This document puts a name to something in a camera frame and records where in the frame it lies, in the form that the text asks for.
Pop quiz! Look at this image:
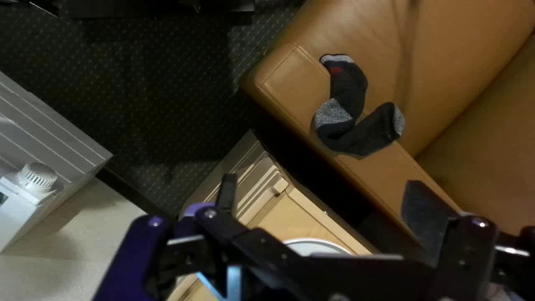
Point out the white radiator thermostat knob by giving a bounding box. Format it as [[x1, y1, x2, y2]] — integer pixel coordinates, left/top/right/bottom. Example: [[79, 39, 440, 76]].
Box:
[[13, 161, 60, 198]]

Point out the dark grey sock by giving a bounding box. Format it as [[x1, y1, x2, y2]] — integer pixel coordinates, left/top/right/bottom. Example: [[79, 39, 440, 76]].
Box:
[[311, 53, 406, 160]]

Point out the light wooden dresser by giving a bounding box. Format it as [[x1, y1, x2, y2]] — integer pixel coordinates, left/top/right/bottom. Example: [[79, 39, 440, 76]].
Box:
[[165, 131, 376, 301]]

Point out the white plate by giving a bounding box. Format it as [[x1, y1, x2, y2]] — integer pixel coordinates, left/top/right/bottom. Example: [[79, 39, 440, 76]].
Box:
[[283, 238, 343, 260]]

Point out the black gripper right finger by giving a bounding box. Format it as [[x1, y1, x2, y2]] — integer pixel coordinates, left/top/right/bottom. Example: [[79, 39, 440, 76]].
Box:
[[400, 180, 465, 260]]

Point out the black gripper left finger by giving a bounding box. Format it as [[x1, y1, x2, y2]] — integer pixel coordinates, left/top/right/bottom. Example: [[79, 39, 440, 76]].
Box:
[[216, 173, 239, 218]]

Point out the white radiator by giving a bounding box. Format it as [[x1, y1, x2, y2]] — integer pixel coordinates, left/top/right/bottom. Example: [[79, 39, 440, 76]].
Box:
[[0, 71, 114, 255]]

